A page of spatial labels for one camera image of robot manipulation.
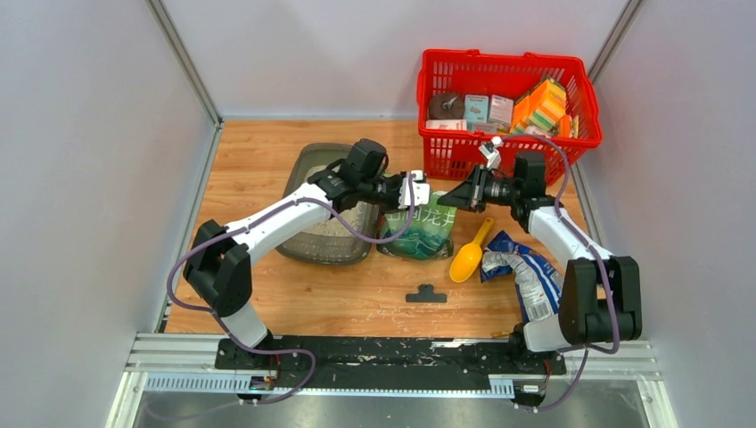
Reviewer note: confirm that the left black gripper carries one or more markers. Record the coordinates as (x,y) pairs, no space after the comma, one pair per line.
(398,180)

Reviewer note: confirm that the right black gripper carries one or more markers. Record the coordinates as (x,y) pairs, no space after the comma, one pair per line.
(469,194)

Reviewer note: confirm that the green litter bag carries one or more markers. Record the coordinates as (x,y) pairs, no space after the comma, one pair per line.
(428,236)

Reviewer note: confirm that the yellow plastic scoop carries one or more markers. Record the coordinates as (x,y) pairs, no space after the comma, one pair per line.
(469,256)

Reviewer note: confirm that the black bag clip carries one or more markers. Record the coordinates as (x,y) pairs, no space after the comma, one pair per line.
(425,294)

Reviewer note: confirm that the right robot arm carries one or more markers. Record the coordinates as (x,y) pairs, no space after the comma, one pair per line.
(600,306)

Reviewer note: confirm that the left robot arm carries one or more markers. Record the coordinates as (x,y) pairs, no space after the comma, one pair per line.
(220,262)

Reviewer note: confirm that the grey litter box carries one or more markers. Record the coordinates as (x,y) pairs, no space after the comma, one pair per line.
(328,242)

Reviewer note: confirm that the pink flat box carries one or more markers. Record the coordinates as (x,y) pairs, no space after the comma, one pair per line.
(446,124)

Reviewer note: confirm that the pink grey box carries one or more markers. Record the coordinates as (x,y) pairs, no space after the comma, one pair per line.
(501,111)

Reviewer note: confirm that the teal small box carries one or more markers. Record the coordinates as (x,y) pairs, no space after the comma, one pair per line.
(476,109)

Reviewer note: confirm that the orange box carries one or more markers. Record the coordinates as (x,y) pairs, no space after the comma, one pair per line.
(542,107)

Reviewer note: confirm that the brown round item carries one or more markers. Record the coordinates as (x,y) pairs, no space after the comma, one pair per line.
(446,106)

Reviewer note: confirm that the red shopping basket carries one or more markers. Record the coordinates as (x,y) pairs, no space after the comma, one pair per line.
(451,155)

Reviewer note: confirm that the blue crumpled bag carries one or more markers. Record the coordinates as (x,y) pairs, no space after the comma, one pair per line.
(538,284)

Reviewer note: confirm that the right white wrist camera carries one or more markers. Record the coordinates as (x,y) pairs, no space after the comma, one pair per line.
(490,151)

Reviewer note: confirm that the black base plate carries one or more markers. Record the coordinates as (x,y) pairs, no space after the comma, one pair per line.
(387,363)

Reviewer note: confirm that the aluminium rail frame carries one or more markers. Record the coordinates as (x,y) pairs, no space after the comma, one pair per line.
(170,381)

